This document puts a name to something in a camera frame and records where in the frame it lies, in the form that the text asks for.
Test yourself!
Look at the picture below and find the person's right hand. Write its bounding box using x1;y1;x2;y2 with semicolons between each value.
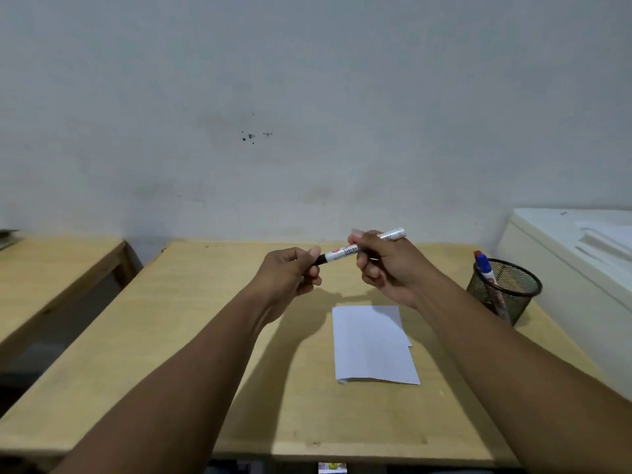
348;230;443;309

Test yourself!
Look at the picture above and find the person's left hand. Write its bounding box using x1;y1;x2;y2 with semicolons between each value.
244;246;323;324

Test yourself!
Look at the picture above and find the white marker with black cap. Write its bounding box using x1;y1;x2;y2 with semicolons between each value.
315;228;407;266

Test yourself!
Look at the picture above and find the person's right forearm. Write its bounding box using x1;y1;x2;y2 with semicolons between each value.
414;278;632;474

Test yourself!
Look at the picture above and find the person's left forearm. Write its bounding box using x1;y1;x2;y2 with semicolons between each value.
49;290;277;474

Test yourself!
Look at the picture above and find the white folded paper sheet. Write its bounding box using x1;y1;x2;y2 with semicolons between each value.
332;305;421;386

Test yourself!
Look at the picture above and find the white marker with blue cap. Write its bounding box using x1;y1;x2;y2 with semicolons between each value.
473;250;512;324

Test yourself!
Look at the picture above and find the black mesh pen holder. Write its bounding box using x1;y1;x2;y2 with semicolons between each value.
466;258;543;328

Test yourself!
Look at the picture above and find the white chest cabinet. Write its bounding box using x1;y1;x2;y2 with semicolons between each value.
495;207;632;401

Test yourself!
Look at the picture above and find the wooden side table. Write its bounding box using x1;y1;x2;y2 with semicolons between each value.
0;236;144;367

